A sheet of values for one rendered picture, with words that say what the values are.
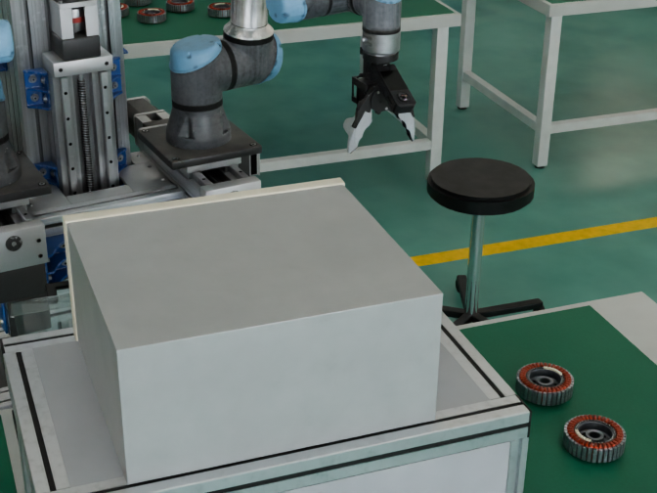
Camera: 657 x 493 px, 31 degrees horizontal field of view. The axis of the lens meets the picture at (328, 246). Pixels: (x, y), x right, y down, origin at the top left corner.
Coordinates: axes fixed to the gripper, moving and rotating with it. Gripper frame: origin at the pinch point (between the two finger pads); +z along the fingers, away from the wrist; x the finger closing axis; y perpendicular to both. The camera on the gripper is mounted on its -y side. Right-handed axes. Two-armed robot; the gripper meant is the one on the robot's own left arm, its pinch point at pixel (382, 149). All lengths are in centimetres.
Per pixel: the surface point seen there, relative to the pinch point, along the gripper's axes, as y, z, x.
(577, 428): -56, 37, -10
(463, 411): -80, 4, 34
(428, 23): 194, 43, -137
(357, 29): 198, 43, -107
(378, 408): -79, 0, 47
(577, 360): -33, 40, -29
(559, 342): -26, 40, -30
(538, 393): -43, 37, -11
